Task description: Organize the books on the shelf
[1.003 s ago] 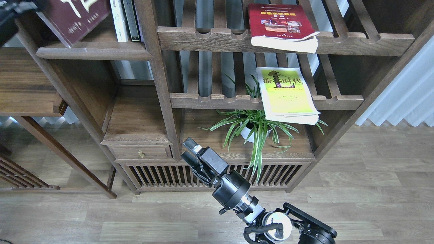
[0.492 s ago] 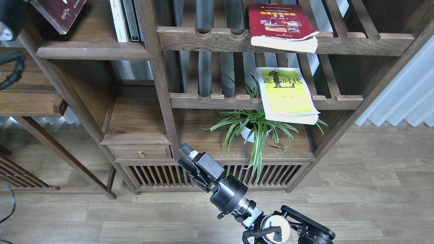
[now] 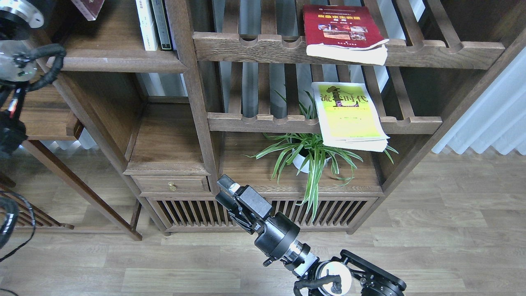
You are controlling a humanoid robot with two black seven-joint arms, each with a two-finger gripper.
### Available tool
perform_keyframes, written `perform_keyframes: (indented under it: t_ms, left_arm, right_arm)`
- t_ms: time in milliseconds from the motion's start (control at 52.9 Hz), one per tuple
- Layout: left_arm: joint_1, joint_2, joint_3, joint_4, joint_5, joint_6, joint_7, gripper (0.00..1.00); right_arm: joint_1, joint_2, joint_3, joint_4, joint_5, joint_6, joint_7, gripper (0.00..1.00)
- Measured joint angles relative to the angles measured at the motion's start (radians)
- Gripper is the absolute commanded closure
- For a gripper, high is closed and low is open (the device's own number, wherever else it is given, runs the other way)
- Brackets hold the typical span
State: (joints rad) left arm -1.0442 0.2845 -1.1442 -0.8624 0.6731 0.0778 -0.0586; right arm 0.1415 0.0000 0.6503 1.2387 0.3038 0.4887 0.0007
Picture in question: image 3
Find white upright book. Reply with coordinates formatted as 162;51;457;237
135;0;158;51

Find red book on top shelf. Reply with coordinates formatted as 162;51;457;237
303;5;389;66

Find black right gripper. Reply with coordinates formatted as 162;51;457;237
215;174;301;267

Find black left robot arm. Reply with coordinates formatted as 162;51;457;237
0;0;67;158

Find brass drawer knob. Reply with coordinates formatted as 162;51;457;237
168;182;177;192

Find yellow green book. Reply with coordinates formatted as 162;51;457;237
311;82;389;152

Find green spider plant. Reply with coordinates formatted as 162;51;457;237
253;82;396;221

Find white curtain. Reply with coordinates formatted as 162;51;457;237
432;49;526;155

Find white plant pot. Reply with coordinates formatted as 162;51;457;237
292;148;330;173

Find dark wooden bookshelf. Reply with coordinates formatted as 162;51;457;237
28;0;525;234

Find dark green upright book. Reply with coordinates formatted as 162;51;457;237
151;0;174;51

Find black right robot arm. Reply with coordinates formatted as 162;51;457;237
216;175;406;296

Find maroon book white characters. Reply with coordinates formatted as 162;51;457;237
71;0;105;21

